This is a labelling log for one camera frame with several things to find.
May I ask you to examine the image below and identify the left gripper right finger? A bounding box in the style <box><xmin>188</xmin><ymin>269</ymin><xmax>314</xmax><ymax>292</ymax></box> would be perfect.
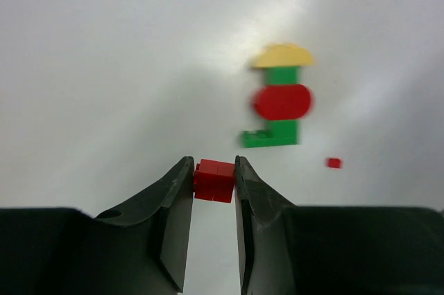
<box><xmin>235</xmin><ymin>156</ymin><xmax>443</xmax><ymax>294</ymax></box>

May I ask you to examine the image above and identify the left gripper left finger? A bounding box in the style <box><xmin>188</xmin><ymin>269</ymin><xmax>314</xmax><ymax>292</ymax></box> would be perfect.
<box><xmin>1</xmin><ymin>157</ymin><xmax>194</xmax><ymax>294</ymax></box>

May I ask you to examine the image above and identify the small red lego brick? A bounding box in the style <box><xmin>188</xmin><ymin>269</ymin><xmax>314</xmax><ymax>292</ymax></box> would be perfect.
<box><xmin>194</xmin><ymin>159</ymin><xmax>236</xmax><ymax>203</ymax></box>

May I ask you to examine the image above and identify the small red lego piece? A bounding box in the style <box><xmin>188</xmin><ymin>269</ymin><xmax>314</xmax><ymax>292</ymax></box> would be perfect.
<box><xmin>325</xmin><ymin>158</ymin><xmax>342</xmax><ymax>169</ymax></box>

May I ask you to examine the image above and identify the green L-shaped lego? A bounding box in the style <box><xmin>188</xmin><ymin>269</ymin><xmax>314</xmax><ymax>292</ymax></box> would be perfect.
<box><xmin>240</xmin><ymin>120</ymin><xmax>299</xmax><ymax>148</ymax></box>

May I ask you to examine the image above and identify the red round lego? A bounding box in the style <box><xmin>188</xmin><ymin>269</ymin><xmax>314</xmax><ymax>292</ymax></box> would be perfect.
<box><xmin>252</xmin><ymin>84</ymin><xmax>314</xmax><ymax>121</ymax></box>

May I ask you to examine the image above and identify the green square lego brick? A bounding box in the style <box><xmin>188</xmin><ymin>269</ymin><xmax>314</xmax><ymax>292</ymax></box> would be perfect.
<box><xmin>265</xmin><ymin>66</ymin><xmax>301</xmax><ymax>85</ymax></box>

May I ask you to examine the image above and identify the pale yellow curved lego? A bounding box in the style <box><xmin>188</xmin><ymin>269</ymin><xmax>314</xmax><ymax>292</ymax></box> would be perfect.
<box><xmin>251</xmin><ymin>43</ymin><xmax>315</xmax><ymax>68</ymax></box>

